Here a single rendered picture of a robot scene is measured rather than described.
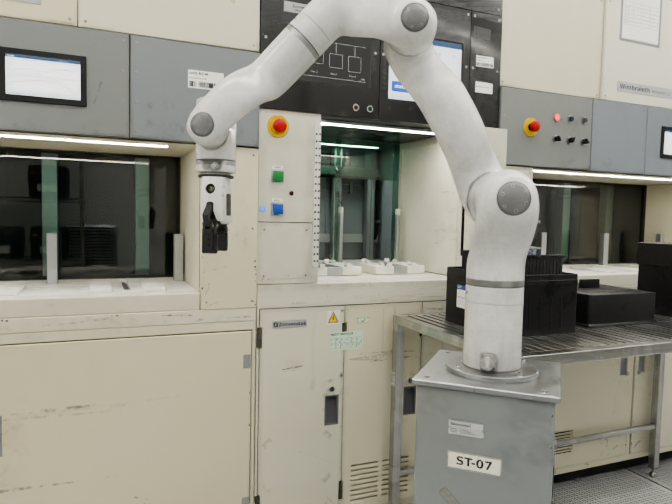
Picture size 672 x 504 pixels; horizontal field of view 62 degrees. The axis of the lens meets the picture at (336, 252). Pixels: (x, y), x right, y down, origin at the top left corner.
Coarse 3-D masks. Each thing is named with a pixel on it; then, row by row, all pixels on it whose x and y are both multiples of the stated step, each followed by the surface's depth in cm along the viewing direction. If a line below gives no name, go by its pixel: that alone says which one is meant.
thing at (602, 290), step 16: (592, 288) 187; (608, 288) 188; (624, 288) 190; (576, 304) 176; (592, 304) 171; (608, 304) 174; (624, 304) 176; (640, 304) 179; (576, 320) 176; (592, 320) 172; (608, 320) 174; (624, 320) 177; (640, 320) 179
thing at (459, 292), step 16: (448, 272) 176; (464, 272) 168; (448, 288) 176; (464, 288) 168; (528, 288) 156; (544, 288) 158; (560, 288) 160; (576, 288) 162; (448, 304) 176; (464, 304) 168; (528, 304) 156; (544, 304) 158; (560, 304) 160; (448, 320) 176; (528, 320) 156; (544, 320) 159; (560, 320) 161
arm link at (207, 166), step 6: (198, 162) 117; (204, 162) 117; (210, 162) 117; (216, 162) 116; (222, 162) 117; (228, 162) 118; (234, 162) 119; (198, 168) 117; (204, 168) 117; (210, 168) 117; (216, 168) 116; (222, 168) 117; (228, 168) 118; (234, 168) 119; (222, 174) 118; (228, 174) 119
